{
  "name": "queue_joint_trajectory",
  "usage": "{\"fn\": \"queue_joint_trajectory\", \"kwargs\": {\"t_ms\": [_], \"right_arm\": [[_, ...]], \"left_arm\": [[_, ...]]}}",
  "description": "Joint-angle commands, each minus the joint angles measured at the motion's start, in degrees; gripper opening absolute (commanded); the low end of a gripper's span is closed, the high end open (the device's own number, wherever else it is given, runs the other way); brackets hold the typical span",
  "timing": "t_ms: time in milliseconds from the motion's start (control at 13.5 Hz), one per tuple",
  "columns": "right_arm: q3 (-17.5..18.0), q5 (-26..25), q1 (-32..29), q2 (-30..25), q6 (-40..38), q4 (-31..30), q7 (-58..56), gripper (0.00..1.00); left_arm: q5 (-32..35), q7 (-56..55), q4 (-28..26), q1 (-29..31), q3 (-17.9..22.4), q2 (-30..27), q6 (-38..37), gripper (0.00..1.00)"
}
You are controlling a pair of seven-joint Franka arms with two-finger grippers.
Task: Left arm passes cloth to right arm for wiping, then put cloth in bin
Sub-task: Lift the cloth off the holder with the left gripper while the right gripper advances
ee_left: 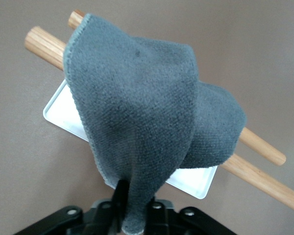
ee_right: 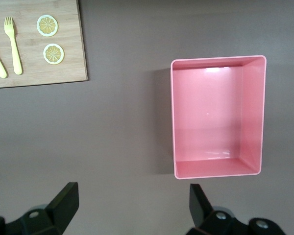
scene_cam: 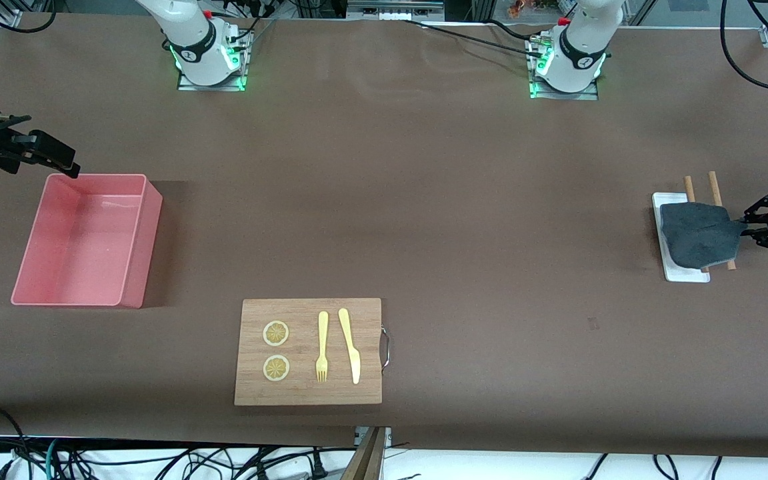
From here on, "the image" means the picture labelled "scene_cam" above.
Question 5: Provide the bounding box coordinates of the dark grey cloth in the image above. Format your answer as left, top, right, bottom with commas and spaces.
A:
659, 202, 748, 269

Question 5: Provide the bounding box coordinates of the pink plastic bin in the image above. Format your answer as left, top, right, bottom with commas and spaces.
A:
11, 173, 163, 309

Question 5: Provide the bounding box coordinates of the white rectangular tray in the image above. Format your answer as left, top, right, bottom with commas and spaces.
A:
652, 192, 711, 283

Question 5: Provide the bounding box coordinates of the yellow fork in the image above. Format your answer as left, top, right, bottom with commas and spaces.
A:
315, 311, 329, 383

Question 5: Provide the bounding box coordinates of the wooden cutting board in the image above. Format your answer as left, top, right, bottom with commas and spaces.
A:
234, 298, 391, 406

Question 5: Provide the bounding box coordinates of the yellow knife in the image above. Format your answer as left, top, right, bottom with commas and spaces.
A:
338, 308, 361, 385

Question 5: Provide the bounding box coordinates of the metal device box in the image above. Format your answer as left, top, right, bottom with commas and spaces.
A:
347, 0, 445, 21

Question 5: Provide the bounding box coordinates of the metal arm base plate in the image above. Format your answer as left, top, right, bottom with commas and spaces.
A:
177, 30, 253, 92
529, 33, 599, 101

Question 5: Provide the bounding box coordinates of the black cable on table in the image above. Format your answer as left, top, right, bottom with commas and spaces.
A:
401, 19, 548, 57

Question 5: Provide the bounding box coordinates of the small metal bracket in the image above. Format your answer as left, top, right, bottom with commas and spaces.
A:
354, 427, 393, 449

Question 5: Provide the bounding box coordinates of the wooden post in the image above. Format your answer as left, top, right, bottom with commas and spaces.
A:
341, 427, 387, 480

